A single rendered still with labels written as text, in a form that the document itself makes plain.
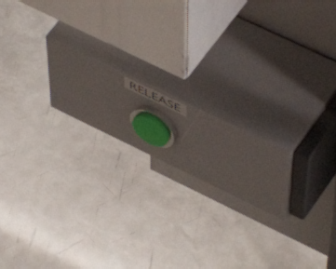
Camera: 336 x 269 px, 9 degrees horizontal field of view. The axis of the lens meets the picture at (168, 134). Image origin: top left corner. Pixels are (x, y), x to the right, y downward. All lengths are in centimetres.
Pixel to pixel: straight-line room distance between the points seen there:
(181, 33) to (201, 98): 21
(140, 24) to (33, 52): 177
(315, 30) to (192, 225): 139
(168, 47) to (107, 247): 157
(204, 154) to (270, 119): 7
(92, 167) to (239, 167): 143
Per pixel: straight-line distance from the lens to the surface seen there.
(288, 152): 143
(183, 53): 126
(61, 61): 150
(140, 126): 149
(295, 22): 147
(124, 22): 127
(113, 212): 285
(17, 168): 290
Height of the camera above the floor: 232
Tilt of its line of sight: 52 degrees down
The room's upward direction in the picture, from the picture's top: straight up
